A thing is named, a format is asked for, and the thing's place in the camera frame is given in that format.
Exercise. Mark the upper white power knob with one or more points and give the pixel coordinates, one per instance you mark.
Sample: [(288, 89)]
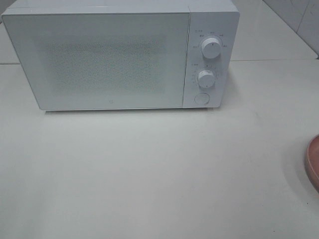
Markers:
[(211, 47)]

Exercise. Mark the lower white timer knob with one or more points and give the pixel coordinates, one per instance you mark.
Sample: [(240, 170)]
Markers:
[(206, 79)]

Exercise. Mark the white microwave door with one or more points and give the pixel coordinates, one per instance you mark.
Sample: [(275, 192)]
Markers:
[(102, 61)]

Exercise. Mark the round white door button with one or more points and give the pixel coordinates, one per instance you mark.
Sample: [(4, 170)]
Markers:
[(202, 98)]

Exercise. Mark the pink round plate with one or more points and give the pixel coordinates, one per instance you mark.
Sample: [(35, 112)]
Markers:
[(312, 162)]

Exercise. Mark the white microwave oven body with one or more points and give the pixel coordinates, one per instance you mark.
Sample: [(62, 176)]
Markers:
[(206, 18)]

